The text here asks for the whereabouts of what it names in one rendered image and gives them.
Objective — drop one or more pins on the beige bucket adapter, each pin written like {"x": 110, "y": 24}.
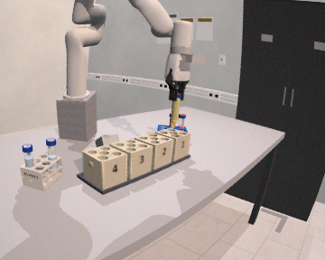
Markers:
{"x": 181, "y": 142}
{"x": 107, "y": 172}
{"x": 139, "y": 156}
{"x": 162, "y": 148}

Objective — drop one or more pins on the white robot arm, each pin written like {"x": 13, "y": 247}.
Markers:
{"x": 85, "y": 12}

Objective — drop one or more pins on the blue tube rack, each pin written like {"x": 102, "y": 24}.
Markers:
{"x": 176, "y": 127}

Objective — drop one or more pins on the beige tube rack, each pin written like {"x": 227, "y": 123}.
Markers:
{"x": 37, "y": 179}

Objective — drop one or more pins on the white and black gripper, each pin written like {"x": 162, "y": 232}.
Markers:
{"x": 178, "y": 70}

